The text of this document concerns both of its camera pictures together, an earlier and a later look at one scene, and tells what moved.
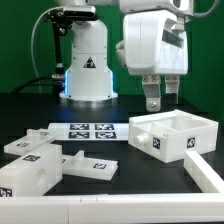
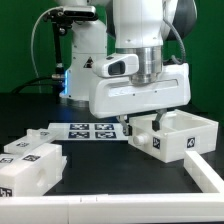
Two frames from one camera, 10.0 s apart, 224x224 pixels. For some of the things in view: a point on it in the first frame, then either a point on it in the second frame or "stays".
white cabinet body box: (169, 135) stays
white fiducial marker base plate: (90, 131) stays
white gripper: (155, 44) to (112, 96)
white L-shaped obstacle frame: (126, 208) stays
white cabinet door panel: (89, 167) to (46, 159)
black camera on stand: (62, 19) stays
